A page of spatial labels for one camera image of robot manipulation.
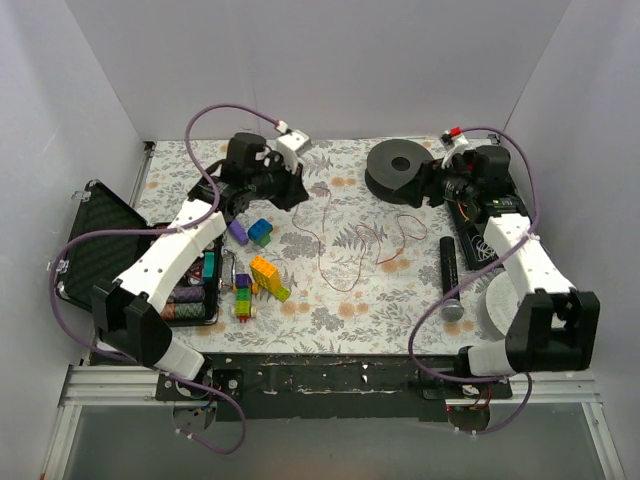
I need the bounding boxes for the red cable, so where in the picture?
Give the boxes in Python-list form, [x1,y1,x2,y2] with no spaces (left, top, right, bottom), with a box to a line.
[292,184,429,292]

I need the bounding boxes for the black perforated cable spool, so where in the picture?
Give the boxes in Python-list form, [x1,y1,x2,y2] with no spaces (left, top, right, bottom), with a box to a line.
[365,139,435,205]

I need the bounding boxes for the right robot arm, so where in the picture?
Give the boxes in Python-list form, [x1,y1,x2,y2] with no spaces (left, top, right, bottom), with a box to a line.
[390,143,600,398]

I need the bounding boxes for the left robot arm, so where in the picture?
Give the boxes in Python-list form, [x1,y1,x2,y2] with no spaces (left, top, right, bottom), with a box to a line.
[91,130,310,400]

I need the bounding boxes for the blue and green brick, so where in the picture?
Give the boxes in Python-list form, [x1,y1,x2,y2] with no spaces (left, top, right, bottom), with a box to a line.
[247,218,273,248]

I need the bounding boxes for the purple plastic cylinder toy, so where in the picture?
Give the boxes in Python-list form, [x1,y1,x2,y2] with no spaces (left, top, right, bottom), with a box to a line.
[228,220,249,246]

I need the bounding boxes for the yellow and green brick build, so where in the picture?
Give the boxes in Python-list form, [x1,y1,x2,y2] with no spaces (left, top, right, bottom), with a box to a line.
[249,256,290,302]

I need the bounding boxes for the black three-compartment bin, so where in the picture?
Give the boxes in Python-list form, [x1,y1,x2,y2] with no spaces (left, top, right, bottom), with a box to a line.
[447,149,539,272]

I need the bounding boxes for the floral patterned table mat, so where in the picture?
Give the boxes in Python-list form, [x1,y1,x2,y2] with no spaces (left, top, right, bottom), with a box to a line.
[94,137,501,355]

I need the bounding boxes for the multicolour brick tower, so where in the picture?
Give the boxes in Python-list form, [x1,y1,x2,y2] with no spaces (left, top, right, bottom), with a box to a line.
[231,273,260,323]

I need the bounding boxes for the teal block in case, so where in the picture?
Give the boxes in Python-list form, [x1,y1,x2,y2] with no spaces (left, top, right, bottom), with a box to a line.
[202,251,217,282]

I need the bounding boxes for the black sparkly microphone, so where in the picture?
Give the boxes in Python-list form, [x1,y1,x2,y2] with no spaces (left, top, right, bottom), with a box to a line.
[439,236,464,322]

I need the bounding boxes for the black poker chip case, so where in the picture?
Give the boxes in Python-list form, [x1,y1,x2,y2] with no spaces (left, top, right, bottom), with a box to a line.
[54,180,222,327]

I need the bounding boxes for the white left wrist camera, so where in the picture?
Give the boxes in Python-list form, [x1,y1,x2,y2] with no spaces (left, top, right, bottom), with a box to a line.
[275,130,311,173]

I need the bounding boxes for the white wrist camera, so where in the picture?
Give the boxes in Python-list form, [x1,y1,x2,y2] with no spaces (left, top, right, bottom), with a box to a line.
[275,130,311,173]
[440,127,471,169]

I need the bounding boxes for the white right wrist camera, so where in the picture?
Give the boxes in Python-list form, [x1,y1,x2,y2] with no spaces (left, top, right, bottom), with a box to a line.
[440,127,471,169]

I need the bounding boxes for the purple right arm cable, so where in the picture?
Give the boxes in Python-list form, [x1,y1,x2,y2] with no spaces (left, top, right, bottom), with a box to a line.
[408,127,539,435]

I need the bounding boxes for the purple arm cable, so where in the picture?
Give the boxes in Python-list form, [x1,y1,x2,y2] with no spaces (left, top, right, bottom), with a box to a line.
[52,103,247,455]
[408,127,539,435]

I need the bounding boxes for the white cable bundle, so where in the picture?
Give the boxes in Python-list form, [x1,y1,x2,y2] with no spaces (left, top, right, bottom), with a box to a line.
[472,234,501,261]

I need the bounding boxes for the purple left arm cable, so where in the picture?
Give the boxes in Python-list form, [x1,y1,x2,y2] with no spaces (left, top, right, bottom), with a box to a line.
[52,103,247,455]

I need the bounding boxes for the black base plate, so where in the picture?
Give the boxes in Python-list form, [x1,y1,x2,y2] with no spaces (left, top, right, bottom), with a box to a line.
[154,352,514,421]

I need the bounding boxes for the aluminium frame rail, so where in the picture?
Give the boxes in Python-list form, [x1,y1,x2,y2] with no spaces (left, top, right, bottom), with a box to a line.
[59,365,159,406]

